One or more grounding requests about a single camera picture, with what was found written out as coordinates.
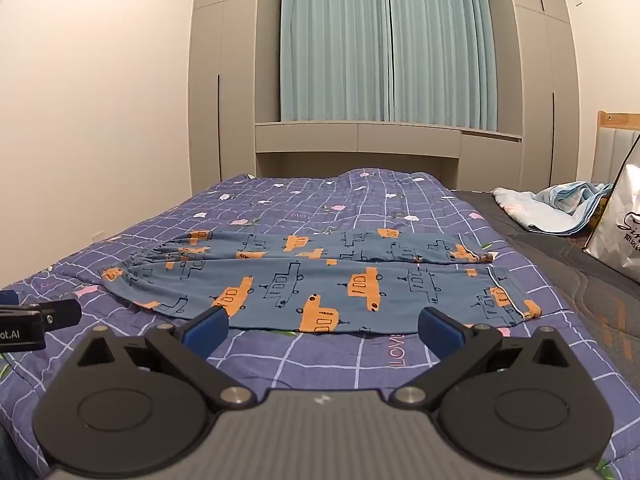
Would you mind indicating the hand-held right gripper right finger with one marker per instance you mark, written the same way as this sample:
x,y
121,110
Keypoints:
x,y
439,329

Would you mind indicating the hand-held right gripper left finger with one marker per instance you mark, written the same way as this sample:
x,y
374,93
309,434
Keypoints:
x,y
206,329

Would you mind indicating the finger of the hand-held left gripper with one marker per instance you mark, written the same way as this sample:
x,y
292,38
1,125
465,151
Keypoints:
x,y
62,314

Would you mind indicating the blue pants with orange print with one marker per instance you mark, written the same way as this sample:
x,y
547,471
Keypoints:
x,y
320,280

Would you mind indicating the dark grey quilted mattress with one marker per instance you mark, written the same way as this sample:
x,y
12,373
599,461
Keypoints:
x,y
565,260

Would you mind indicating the purple checked floral blanket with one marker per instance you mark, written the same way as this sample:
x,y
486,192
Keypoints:
x,y
300,200

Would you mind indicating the light blue crumpled cloth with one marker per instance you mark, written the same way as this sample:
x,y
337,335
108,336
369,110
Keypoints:
x,y
550,207

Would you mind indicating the beige wooden headboard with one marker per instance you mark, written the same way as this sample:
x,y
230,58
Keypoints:
x,y
350,142

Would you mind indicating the beige wardrobe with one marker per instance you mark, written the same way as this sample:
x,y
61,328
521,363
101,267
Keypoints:
x,y
222,85
542,100

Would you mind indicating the wooden padded headboard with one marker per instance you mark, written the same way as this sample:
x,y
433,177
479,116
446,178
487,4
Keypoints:
x,y
612,150

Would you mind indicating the teal curtain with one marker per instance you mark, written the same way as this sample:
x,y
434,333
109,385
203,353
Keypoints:
x,y
332,40
442,45

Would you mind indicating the white wall socket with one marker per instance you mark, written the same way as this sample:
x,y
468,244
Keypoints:
x,y
97,235

